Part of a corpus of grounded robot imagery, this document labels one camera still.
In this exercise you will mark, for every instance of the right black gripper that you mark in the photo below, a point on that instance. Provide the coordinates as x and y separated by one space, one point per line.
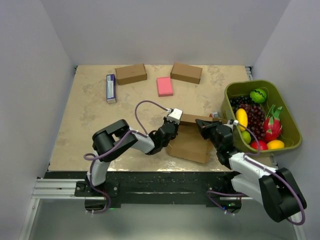
204 129

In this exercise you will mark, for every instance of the aluminium rail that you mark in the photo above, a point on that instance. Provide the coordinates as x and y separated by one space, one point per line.
55 187

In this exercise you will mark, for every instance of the red toy apple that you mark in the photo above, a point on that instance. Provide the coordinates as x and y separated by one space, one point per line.
260 145

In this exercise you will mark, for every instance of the orange yellow mango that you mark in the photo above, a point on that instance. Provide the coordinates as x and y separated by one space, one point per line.
275 144

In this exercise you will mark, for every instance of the right folded cardboard box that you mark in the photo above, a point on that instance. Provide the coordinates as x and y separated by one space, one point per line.
186 73

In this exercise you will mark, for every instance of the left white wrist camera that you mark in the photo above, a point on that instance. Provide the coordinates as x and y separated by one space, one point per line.
174 115

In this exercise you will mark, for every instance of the olive green plastic bin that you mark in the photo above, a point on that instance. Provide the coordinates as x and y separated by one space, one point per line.
290 135

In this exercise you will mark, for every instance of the pink dragon fruit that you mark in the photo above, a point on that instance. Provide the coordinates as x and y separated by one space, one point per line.
272 125

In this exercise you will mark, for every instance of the dark red grape bunch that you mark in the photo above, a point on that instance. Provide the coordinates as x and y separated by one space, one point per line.
256 118

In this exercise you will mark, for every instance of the purple toothpaste box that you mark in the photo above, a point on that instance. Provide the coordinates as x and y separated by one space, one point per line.
111 89

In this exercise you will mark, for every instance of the folded cardboard box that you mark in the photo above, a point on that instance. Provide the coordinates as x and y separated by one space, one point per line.
186 73
131 74

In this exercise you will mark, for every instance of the red silver snack packet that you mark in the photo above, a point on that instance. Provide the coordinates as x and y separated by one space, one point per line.
215 115

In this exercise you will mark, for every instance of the black grape bunch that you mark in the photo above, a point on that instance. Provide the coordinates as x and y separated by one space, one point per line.
241 100

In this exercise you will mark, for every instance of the brown cardboard box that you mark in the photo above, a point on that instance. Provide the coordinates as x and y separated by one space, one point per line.
189 144

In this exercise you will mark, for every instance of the black base frame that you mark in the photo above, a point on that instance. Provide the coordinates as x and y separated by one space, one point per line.
220 189

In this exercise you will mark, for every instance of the green toy lime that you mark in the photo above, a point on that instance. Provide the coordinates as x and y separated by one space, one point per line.
246 137

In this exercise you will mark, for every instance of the green toy melon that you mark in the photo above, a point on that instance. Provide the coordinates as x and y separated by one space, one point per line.
258 96

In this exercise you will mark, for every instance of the left folded cardboard box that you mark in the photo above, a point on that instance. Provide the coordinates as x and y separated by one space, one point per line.
131 74

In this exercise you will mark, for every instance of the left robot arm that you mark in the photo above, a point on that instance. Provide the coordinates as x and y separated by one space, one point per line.
112 141

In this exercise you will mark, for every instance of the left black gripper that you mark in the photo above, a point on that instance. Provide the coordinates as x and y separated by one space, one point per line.
176 126

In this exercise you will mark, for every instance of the yellow toy lemon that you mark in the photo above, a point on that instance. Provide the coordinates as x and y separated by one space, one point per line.
242 118

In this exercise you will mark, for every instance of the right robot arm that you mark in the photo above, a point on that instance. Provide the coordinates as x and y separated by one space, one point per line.
276 189

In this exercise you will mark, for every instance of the pink sticky note pad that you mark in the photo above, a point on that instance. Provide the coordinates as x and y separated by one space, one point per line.
164 86

